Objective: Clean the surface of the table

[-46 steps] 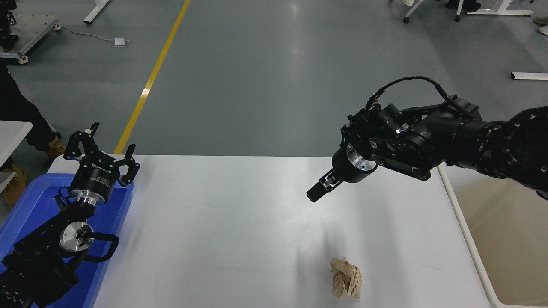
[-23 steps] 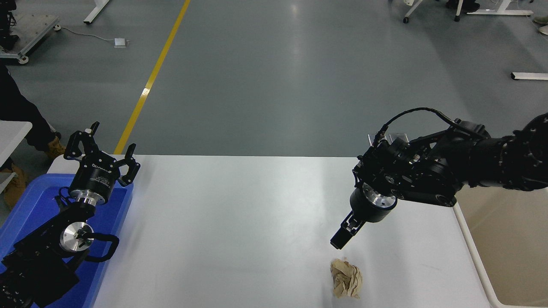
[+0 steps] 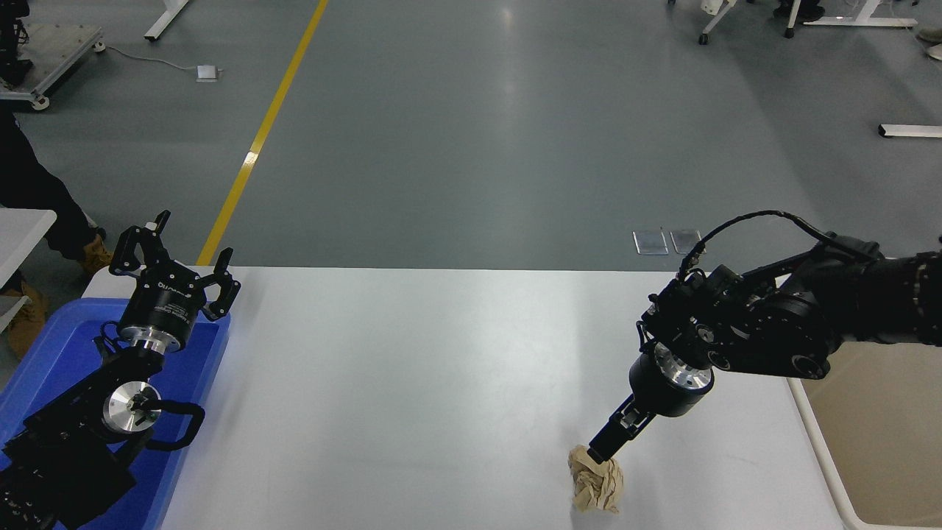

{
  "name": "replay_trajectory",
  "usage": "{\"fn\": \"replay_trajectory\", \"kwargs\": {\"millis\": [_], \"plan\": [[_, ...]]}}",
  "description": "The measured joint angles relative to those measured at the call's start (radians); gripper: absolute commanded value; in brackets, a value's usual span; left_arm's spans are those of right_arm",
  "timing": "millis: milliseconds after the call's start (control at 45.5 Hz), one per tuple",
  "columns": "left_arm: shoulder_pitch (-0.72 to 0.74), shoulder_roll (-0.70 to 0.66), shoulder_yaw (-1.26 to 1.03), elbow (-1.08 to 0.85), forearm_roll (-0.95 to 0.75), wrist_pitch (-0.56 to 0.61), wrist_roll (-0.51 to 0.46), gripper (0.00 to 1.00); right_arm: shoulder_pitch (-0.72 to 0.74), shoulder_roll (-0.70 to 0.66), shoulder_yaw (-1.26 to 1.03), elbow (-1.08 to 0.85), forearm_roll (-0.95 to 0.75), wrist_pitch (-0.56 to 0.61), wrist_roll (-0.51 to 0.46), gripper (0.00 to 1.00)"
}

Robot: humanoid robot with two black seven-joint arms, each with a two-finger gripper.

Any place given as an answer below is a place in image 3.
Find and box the large pale bin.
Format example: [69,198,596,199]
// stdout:
[786,340,942,530]

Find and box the seated person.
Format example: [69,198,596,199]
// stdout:
[773,0,825,23]

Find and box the blue plastic tray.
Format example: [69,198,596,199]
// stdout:
[0,298,231,530]

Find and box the white side table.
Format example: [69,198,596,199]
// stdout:
[0,208,57,333]

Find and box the grey wheeled platform cart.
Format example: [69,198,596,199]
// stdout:
[0,22,107,111]

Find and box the white-framed wheeled chair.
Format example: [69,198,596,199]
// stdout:
[698,0,797,45]

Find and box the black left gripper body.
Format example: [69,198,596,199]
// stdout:
[118,265,208,342]

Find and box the white desk frame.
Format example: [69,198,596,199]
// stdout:
[802,0,918,29]

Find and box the white floor cable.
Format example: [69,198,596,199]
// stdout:
[103,46,198,73]

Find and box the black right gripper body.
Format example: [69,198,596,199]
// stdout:
[628,352,712,418]

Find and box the tan paper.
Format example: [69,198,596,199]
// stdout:
[567,443,624,514]

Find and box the black machine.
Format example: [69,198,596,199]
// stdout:
[0,0,34,85]

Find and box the white desk leg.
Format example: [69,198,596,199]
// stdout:
[144,0,191,42]

